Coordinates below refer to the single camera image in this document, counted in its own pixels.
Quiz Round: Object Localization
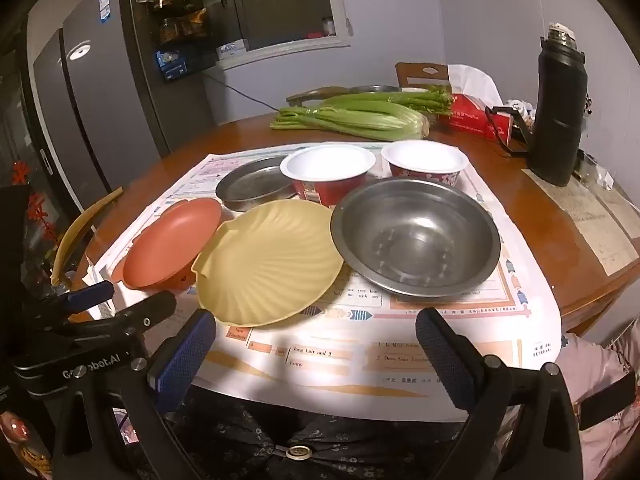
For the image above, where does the black power cable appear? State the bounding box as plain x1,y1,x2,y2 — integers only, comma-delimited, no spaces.
219,75,284,112

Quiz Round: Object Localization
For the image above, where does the yellow wrist band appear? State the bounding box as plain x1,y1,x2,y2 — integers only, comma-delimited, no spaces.
21,441,52,480

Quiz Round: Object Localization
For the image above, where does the square-back wooden chair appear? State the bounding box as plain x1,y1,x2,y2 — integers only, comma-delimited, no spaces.
394,61,454,92

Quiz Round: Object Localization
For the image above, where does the white tissue paper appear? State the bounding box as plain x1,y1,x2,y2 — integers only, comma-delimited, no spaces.
446,63,506,107

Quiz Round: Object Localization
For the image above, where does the round steel plate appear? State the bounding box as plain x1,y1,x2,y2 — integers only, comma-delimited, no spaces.
215,156,302,213

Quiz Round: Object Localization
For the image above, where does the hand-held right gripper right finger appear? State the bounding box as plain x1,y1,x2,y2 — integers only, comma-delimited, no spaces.
415,307,584,480

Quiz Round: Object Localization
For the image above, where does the green celery bunch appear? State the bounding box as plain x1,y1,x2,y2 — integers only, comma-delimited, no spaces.
270,103,432,142
322,84,455,117

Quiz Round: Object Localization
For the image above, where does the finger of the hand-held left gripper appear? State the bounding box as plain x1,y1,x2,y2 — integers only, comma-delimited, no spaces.
60,290,179,343
36,280,116,322

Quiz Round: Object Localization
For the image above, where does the blue box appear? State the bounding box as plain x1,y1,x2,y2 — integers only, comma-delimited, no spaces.
155,48,189,81

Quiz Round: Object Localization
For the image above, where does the dark glass cabinet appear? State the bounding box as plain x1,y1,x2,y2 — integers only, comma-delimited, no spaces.
0,25,67,287

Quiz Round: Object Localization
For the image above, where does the person's pink garment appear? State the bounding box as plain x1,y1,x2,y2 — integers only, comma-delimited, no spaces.
492,327,640,480

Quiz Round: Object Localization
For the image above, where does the beige paper sheet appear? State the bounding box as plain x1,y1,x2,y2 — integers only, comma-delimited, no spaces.
521,167,640,277

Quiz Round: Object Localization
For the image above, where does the printed newspaper sheet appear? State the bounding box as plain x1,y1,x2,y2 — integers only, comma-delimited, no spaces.
75,141,567,422

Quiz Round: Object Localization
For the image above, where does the black cord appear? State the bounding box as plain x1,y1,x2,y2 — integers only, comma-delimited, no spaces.
483,105,532,156

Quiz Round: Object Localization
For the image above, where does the yellow curved-back wooden chair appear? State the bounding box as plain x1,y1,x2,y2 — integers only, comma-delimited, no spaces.
49,186,125,289

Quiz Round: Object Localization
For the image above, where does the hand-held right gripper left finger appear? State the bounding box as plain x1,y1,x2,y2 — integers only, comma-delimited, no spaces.
52,309,217,480

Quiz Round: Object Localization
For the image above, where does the orange plastic plate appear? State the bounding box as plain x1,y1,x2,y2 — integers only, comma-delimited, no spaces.
111,197,224,291

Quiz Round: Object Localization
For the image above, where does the steel basin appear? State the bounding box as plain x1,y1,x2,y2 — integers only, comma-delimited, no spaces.
348,83,404,96

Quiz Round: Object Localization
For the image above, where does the black thermos bottle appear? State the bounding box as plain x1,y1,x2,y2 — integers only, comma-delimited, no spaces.
527,22,587,189

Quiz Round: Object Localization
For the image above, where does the red tissue box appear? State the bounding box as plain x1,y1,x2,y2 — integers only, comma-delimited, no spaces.
439,92,517,144

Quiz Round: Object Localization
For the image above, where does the brown curved-back wooden chair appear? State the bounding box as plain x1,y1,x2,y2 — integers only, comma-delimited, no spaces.
285,86,351,109

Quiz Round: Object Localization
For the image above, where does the black side storage rack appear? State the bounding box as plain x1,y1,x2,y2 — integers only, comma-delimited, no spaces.
144,0,211,84

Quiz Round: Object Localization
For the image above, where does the white framed window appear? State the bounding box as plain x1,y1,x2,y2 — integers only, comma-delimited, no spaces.
227,0,354,54

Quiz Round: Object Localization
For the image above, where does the yellow shell-shaped plate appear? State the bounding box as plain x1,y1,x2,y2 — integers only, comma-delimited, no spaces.
191,198,346,329

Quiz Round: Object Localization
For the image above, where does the white carton box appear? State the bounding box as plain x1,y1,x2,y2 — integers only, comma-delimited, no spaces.
215,38,250,63

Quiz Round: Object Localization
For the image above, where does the steel bowl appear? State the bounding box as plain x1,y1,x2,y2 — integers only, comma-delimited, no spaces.
330,176,502,302

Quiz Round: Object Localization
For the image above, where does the red paper decoration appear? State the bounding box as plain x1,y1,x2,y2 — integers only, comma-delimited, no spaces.
9,159,59,246

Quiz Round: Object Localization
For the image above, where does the person's left hand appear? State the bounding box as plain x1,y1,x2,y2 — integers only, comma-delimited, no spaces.
0,410,50,480

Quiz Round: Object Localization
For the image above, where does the person's dark floral garment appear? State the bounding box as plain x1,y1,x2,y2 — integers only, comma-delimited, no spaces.
115,389,482,480

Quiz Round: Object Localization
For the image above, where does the grey refrigerator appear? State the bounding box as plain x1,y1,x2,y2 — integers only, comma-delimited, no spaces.
25,0,222,211

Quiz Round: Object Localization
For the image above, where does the spotted white object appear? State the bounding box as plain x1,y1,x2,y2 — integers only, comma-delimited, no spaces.
505,98,536,124

